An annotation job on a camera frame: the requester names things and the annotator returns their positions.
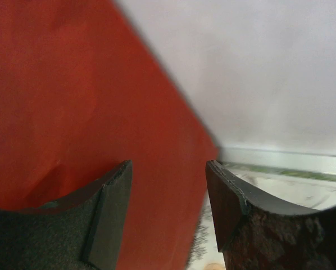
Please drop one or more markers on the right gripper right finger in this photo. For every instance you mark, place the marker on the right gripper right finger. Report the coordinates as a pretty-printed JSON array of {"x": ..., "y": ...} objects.
[{"x": 257, "y": 230}]

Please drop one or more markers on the red paper bag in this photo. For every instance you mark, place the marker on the red paper bag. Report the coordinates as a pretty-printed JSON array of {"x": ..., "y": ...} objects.
[{"x": 79, "y": 94}]

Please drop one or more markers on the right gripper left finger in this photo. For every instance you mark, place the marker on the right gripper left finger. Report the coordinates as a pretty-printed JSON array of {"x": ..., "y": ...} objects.
[{"x": 81, "y": 230}]

